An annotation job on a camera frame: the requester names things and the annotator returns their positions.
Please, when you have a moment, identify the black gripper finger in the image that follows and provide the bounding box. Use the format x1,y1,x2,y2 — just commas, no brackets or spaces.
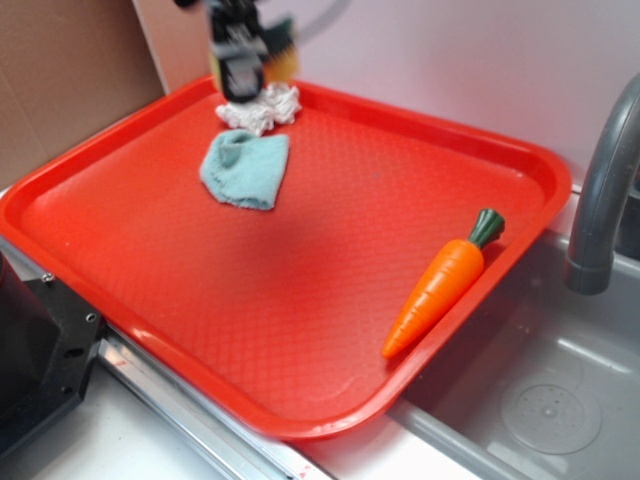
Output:
218,54,264,104

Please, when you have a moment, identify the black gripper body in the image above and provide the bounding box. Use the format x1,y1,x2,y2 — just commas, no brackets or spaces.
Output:
205,1,265,59

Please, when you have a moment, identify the green and yellow sponge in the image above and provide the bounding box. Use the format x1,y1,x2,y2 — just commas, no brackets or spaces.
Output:
210,16,298,96

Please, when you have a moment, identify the crumpled white cloth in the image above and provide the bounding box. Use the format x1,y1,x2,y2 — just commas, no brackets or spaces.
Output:
215,82,301,137

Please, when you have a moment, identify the light blue towel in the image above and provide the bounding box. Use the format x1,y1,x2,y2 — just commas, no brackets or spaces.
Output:
199,129,290,211

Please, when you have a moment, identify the brown cardboard panel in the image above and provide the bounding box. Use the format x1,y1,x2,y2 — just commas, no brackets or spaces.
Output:
1,1,208,188

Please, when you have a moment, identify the red plastic tray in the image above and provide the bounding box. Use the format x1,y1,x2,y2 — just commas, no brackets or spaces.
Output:
1,78,571,441

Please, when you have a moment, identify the orange toy carrot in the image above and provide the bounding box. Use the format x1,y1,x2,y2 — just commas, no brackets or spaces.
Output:
381,209,505,359

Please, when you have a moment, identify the grey faucet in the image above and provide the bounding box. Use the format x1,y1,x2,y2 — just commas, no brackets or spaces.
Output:
564,76,639,295

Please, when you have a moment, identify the grey plastic sink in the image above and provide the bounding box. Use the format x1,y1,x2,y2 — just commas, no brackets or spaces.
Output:
390,233,639,479

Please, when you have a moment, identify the grey cable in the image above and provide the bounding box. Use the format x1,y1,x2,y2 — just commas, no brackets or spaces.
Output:
295,0,352,39

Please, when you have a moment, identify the silver metal rail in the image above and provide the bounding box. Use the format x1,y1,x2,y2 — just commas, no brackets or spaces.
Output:
0,234,331,480

